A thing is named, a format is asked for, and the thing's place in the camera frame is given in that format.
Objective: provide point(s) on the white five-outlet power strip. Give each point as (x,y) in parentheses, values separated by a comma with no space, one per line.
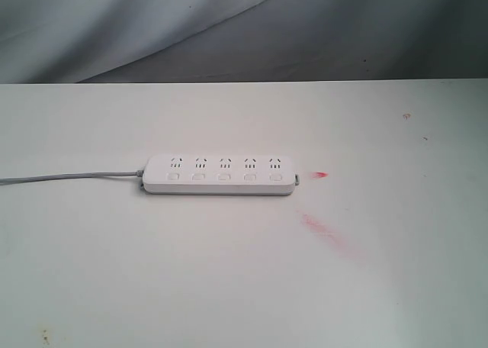
(221,174)

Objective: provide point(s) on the grey backdrop cloth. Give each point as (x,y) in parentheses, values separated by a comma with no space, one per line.
(109,41)

